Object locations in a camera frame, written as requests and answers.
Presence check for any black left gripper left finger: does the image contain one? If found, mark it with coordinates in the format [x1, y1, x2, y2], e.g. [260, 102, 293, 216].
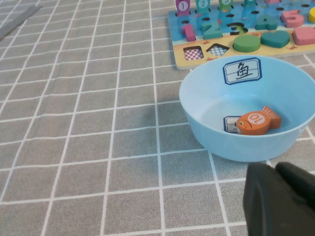
[243, 162, 315, 236]

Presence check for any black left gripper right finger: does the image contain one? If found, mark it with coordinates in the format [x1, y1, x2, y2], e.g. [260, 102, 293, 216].
[275, 162, 315, 211]

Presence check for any orange fish piece 10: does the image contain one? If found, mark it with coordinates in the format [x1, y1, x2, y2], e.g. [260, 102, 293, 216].
[237, 106, 282, 136]

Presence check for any light blue plastic bowl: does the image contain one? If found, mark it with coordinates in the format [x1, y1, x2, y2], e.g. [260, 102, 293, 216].
[178, 55, 315, 163]

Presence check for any teal heart piece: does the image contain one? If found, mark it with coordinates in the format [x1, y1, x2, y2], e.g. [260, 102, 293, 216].
[260, 29, 290, 49]

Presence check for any pink trapezoid piece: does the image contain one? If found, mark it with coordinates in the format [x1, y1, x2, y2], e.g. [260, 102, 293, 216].
[292, 26, 315, 47]

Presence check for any green circle piece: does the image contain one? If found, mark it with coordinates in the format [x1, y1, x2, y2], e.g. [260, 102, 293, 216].
[232, 34, 261, 53]

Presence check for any teal number 4 piece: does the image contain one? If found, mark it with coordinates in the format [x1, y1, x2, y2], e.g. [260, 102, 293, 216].
[254, 15, 278, 31]

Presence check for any pink number 5 piece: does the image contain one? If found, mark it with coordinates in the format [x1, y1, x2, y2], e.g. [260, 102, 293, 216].
[281, 9, 305, 29]

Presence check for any teal number 2 piece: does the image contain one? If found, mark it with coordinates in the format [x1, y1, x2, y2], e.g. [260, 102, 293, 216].
[200, 21, 223, 40]

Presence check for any wooden number puzzle board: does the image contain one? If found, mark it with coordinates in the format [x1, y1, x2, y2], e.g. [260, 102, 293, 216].
[167, 0, 315, 71]

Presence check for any magenta number 1 piece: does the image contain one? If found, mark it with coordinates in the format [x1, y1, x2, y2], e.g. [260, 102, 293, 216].
[181, 24, 197, 42]

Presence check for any green fish piece 3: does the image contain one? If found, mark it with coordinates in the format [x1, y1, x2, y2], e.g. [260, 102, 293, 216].
[218, 0, 233, 12]

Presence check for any teal fish piece 2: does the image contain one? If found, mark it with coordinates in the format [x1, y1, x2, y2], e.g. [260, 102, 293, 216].
[195, 0, 211, 15]

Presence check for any magenta fish piece 1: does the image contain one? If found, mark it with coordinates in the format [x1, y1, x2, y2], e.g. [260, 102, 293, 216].
[175, 0, 191, 17]

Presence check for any grey checked tablecloth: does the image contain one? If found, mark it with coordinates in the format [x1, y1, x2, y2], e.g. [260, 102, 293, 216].
[0, 0, 315, 236]

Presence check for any grey metal strip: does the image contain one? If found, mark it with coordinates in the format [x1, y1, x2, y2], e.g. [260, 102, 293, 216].
[0, 5, 43, 41]

